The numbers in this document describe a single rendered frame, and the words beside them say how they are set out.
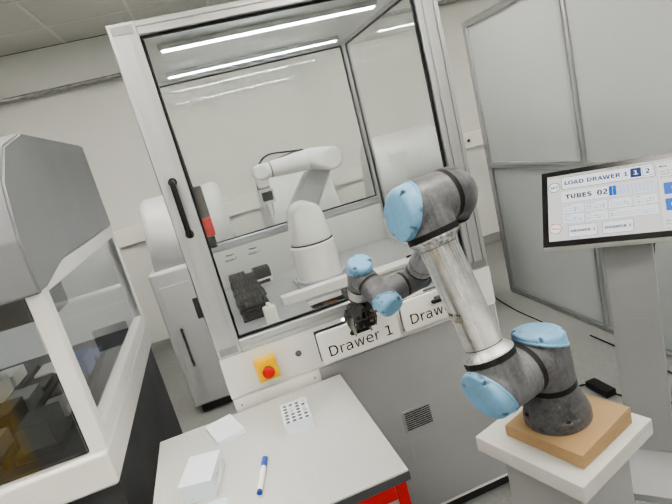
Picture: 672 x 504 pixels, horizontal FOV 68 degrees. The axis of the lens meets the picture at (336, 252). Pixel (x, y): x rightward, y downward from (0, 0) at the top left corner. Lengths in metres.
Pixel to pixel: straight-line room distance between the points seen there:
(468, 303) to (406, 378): 0.87
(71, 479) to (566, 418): 1.25
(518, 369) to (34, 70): 4.56
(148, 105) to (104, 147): 3.28
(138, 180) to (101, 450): 3.52
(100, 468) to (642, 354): 1.88
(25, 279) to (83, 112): 3.59
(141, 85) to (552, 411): 1.37
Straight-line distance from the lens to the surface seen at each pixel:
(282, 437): 1.55
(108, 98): 4.90
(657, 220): 1.98
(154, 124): 1.60
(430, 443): 2.07
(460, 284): 1.08
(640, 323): 2.19
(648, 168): 2.07
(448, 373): 1.98
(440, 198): 1.07
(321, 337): 1.70
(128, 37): 1.64
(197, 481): 1.43
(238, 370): 1.73
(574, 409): 1.27
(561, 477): 1.23
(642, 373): 2.29
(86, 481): 1.60
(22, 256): 1.42
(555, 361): 1.20
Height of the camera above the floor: 1.56
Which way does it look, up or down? 13 degrees down
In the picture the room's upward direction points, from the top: 15 degrees counter-clockwise
